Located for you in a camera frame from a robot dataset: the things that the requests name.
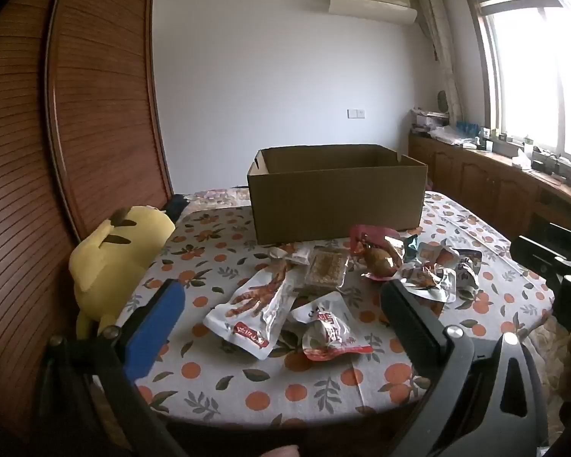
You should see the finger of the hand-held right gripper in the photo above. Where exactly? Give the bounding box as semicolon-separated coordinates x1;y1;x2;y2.
509;234;566;273

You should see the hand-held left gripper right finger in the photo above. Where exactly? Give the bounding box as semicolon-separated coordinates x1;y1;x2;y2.
380;278;549;457

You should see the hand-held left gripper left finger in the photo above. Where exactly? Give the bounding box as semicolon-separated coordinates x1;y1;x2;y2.
38;278;191;457

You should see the silver blue print snack packet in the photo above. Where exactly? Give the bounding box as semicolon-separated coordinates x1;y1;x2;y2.
454;249;483;292

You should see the pink drumstick packet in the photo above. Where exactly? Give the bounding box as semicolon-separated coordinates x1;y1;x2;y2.
349;224;406;281

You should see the teal snack packet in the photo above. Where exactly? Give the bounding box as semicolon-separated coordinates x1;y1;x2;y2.
404;233;425;260

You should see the red and white snack packet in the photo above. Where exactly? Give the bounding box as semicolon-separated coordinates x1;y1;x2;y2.
289;294;375;361

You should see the clear brown cake packet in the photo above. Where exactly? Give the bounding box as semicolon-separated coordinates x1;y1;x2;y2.
305;248;352;297

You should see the white chicken feet packet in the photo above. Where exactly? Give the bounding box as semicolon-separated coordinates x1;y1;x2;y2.
203;263;298;360

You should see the small white snack packet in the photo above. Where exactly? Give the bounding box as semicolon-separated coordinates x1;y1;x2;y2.
268;245;312;267

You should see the brown cardboard box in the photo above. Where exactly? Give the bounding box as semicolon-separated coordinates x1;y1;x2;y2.
246;144;428;245

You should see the tan floral blanket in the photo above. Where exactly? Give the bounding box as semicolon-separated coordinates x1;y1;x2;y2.
528;319;571;391

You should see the yellow plush toy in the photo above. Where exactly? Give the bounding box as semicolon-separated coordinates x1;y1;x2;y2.
69;206;176;339

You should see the long wooden cabinet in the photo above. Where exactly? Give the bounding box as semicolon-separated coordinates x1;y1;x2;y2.
408;133;571;248

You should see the orange print bedsheet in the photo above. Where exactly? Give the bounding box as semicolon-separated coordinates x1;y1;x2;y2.
83;190;555;431

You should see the dark cloth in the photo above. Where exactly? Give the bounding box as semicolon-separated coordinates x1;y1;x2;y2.
164;194;191;215

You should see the white plastic bag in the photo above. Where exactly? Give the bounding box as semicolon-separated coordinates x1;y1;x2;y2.
431;126;481;147

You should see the pink floral quilt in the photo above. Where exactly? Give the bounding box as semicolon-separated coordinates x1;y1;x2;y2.
190;188;250;208

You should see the stack of small boxes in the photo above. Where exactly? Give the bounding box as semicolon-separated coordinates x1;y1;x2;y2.
412;109;450;134

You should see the wooden framed window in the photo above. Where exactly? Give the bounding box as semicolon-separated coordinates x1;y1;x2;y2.
461;0;571;172

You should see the pale patterned curtain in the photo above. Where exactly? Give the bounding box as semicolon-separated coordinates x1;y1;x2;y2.
416;0;462;125

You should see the wooden louvred wardrobe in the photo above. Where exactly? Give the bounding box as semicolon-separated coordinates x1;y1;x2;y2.
0;0;174;439

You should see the white air conditioner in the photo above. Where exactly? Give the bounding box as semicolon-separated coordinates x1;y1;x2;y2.
327;0;418;24

